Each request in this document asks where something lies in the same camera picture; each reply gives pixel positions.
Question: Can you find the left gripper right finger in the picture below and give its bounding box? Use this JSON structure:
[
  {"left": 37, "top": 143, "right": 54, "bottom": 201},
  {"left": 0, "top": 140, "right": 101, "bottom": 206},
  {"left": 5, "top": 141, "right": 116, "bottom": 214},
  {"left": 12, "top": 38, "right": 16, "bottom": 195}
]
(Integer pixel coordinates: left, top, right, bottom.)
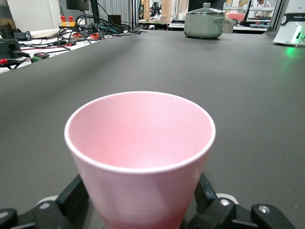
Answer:
[{"left": 183, "top": 173, "right": 296, "bottom": 229}]

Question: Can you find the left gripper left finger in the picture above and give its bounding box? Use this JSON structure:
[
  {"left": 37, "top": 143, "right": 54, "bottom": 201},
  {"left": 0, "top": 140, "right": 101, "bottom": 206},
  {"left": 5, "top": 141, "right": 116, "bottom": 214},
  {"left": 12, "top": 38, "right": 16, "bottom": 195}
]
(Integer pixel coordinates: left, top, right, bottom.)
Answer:
[{"left": 0, "top": 174, "right": 104, "bottom": 229}]

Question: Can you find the pink plastic cup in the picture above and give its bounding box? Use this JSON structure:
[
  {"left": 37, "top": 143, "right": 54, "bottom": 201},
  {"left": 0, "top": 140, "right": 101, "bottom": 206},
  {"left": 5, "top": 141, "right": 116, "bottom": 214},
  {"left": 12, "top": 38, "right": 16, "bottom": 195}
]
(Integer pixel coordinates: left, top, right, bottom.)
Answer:
[{"left": 64, "top": 91, "right": 216, "bottom": 229}]

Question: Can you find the dark grey table mat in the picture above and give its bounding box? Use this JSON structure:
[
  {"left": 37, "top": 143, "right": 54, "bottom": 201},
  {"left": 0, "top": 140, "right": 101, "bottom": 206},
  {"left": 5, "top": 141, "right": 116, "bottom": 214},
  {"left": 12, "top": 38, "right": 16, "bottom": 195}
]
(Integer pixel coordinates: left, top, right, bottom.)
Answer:
[{"left": 0, "top": 30, "right": 305, "bottom": 229}]

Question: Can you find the green terminal connector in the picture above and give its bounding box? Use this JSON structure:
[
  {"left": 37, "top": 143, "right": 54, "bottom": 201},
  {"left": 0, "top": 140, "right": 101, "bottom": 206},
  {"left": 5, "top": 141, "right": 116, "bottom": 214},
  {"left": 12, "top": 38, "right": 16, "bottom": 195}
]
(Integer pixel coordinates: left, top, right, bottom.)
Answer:
[{"left": 30, "top": 52, "right": 50, "bottom": 63}]

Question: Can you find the black electronics box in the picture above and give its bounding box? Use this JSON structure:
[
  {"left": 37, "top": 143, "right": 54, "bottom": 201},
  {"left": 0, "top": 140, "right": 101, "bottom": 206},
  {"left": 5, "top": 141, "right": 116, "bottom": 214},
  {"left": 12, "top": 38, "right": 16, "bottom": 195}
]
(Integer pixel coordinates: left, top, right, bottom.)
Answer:
[{"left": 0, "top": 38, "right": 22, "bottom": 59}]

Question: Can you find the green cooking pot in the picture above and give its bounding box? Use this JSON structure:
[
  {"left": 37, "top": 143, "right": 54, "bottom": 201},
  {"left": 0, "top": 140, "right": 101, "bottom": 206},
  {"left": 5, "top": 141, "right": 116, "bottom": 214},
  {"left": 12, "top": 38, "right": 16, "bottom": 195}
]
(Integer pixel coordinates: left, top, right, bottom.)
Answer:
[{"left": 183, "top": 11, "right": 226, "bottom": 39}]

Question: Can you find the glass pot lid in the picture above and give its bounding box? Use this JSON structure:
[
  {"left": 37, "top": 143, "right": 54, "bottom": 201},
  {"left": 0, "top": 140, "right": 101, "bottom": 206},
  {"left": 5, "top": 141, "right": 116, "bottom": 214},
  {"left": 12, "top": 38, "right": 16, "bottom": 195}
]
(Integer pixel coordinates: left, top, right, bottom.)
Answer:
[{"left": 187, "top": 2, "right": 225, "bottom": 15}]

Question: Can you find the black monitor stand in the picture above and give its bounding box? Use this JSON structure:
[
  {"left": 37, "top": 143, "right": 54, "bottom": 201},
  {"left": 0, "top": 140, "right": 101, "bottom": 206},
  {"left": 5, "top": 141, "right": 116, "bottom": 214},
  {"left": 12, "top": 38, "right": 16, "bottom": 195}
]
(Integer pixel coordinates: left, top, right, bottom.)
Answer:
[{"left": 90, "top": 0, "right": 100, "bottom": 20}]

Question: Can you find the black computer monitor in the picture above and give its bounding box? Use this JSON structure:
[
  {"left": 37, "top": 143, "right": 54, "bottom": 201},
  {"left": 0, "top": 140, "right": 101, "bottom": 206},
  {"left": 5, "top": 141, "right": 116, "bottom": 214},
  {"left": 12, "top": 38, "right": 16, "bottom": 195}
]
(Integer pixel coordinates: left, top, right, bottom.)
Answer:
[{"left": 66, "top": 0, "right": 90, "bottom": 11}]

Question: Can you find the person in white shirt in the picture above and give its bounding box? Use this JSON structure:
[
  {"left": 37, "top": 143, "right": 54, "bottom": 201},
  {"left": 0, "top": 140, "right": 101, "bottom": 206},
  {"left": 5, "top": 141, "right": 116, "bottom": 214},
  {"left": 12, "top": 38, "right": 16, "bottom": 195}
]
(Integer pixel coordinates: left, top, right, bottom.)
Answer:
[{"left": 255, "top": 0, "right": 273, "bottom": 11}]

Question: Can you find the tangled black cable bundle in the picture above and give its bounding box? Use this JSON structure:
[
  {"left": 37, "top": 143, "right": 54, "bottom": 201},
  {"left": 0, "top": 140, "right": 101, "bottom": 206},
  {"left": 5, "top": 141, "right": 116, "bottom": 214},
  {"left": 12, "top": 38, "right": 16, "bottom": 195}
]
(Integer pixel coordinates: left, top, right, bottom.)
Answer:
[{"left": 56, "top": 14, "right": 148, "bottom": 47}]

